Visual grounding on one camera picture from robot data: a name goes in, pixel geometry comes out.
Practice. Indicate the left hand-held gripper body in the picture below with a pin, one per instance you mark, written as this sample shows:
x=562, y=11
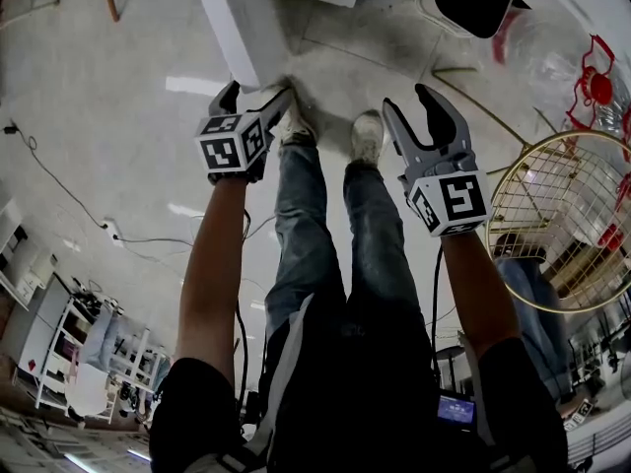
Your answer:
x=222, y=151

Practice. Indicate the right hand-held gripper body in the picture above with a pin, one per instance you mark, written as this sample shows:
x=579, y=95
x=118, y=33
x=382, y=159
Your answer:
x=458, y=195

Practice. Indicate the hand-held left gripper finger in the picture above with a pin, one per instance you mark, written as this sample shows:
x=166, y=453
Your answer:
x=278, y=109
x=224, y=101

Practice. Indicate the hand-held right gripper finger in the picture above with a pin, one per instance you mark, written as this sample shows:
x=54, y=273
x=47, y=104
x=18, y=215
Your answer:
x=401, y=141
x=446, y=126

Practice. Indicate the white water dispenser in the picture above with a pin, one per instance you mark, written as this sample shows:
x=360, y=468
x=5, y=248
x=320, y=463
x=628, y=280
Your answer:
x=246, y=32

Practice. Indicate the person's right forearm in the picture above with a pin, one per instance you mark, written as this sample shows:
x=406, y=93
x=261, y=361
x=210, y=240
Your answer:
x=480, y=293

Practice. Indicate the person's left forearm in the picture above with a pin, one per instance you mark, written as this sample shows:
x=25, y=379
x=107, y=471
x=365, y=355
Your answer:
x=212, y=274

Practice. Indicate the person's left shoe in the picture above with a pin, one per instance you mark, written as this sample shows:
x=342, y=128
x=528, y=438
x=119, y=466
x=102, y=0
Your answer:
x=296, y=126

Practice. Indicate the person's shoe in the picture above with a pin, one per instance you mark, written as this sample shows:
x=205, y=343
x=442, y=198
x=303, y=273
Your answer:
x=367, y=138
x=296, y=126

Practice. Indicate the person's right shoe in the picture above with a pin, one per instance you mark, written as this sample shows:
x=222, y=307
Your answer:
x=367, y=138

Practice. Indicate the red-framed glass jar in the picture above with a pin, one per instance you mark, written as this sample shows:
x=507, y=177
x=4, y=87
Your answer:
x=611, y=237
x=500, y=42
x=599, y=87

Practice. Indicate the person's blue jeans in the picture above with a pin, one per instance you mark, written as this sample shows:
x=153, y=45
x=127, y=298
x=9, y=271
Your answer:
x=305, y=244

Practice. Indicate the white power strip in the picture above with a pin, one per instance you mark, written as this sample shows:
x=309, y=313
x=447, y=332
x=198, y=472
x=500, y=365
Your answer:
x=111, y=229

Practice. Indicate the small screen device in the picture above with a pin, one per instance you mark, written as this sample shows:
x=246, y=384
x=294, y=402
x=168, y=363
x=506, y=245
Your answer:
x=456, y=409

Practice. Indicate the white shelf unit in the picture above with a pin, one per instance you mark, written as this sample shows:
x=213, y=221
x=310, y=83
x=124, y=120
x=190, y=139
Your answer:
x=20, y=264

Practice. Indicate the person's black shirt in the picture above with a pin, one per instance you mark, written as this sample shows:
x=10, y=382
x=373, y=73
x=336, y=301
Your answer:
x=374, y=412

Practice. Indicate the white metal rack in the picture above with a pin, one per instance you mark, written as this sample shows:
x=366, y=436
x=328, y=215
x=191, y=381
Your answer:
x=74, y=343

